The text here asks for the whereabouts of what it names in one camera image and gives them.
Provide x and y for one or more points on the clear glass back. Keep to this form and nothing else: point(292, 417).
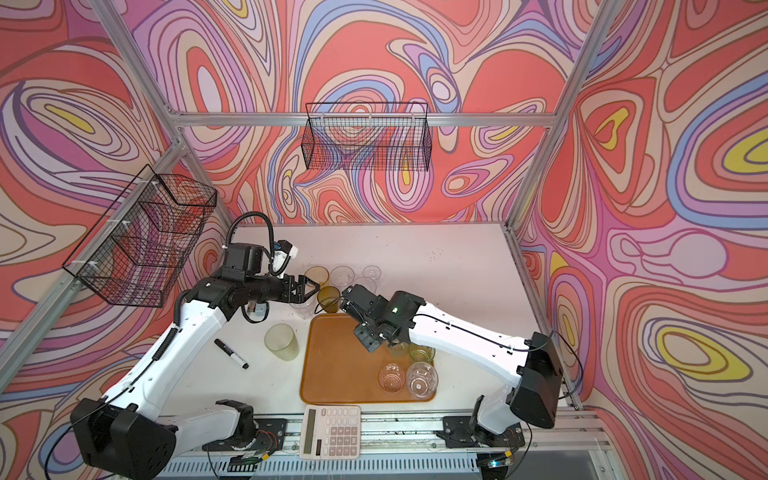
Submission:
point(341, 277)

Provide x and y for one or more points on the clear wide glass left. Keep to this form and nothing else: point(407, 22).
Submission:
point(305, 310)

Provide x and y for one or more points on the black wire basket back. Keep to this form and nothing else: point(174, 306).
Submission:
point(369, 136)

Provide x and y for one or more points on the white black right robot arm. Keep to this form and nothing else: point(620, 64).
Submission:
point(529, 368)

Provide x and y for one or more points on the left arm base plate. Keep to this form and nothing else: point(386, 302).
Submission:
point(269, 437)

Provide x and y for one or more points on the pale green textured cup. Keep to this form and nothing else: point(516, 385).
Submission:
point(399, 350)

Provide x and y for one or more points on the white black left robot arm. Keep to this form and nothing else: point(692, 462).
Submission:
point(124, 431)

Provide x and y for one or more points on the green ribbed glass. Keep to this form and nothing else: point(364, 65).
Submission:
point(420, 353)

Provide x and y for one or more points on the black marker pen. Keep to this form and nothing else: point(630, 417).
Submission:
point(232, 354)

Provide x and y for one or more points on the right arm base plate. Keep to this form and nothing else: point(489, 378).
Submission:
point(463, 432)

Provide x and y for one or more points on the yellow amber glass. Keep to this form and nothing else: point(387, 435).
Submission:
point(320, 270)

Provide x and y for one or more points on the black wire basket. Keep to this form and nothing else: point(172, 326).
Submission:
point(134, 258)
point(369, 136)

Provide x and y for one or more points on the orange plastic tray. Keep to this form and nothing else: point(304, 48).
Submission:
point(339, 370)

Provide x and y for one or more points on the olive textured cup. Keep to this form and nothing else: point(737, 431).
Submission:
point(328, 300)

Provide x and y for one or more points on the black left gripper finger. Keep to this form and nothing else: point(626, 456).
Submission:
point(313, 280)
point(310, 296)

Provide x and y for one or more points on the pale yellow frosted cup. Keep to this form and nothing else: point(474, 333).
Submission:
point(281, 340)

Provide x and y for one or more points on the pink clear cup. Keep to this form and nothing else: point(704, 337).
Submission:
point(391, 378)

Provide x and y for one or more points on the small clear glass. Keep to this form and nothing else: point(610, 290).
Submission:
point(372, 272)

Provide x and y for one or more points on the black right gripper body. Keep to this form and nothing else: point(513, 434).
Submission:
point(368, 335)

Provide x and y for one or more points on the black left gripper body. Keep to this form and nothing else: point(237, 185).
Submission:
point(286, 294)

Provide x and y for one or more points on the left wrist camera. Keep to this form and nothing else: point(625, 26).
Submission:
point(284, 251)

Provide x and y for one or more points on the white desk calculator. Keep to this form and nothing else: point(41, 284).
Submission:
point(330, 432)

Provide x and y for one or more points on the black wire basket left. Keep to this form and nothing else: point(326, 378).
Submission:
point(134, 258)

